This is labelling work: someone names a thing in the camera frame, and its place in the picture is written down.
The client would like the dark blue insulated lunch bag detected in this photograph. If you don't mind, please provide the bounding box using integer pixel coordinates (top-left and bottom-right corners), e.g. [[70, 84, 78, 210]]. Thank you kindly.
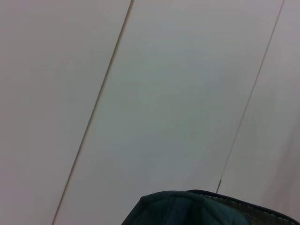
[[121, 189, 300, 225]]

